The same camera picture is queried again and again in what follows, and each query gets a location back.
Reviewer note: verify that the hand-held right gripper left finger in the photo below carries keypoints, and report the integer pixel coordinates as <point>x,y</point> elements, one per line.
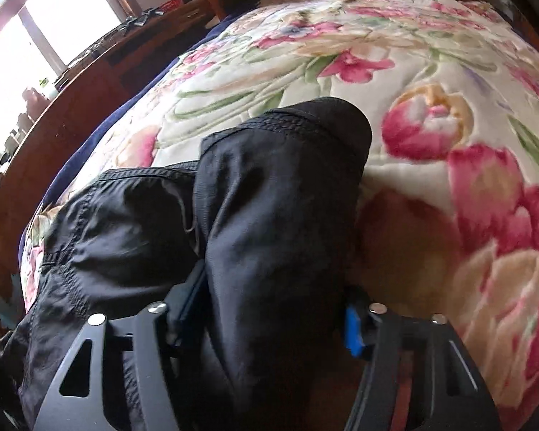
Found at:
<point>191,296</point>

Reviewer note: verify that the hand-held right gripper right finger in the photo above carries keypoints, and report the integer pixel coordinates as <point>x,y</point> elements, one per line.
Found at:
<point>354,330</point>

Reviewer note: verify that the dark navy jacket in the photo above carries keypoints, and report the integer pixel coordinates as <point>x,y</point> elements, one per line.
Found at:
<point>260,197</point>

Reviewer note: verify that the dark blue bed sheet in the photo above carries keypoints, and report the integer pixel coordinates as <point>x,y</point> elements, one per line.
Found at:
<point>94,143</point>

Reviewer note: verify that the brown jar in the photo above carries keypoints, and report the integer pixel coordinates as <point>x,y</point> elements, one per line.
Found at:
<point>35,98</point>

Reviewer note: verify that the floral blanket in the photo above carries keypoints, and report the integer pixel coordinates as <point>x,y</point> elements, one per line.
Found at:
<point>341,54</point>

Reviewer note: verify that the red box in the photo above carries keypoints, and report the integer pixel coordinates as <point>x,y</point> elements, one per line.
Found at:
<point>171,6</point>

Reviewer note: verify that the window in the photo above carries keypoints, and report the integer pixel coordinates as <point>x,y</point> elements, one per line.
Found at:
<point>36,31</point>

